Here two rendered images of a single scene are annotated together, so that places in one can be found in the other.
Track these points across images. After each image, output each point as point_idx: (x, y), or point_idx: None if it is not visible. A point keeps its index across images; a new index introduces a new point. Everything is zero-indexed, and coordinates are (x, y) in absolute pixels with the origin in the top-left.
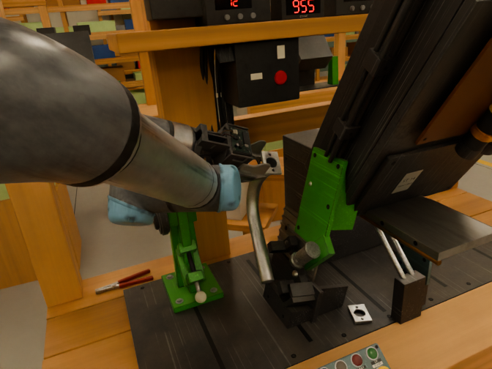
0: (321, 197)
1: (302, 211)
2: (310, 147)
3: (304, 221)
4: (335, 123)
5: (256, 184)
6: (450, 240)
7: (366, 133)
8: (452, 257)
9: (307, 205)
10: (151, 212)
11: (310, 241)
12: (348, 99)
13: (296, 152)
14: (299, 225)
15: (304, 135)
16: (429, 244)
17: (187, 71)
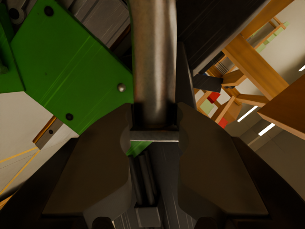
0: (89, 106)
1: (78, 39)
2: (210, 54)
3: (57, 39)
4: (156, 219)
5: (128, 5)
6: (61, 138)
7: (133, 211)
8: (97, 37)
9: (86, 64)
10: None
11: (3, 72)
12: (182, 219)
13: (231, 2)
14: (51, 15)
15: (260, 8)
16: (50, 141)
17: None
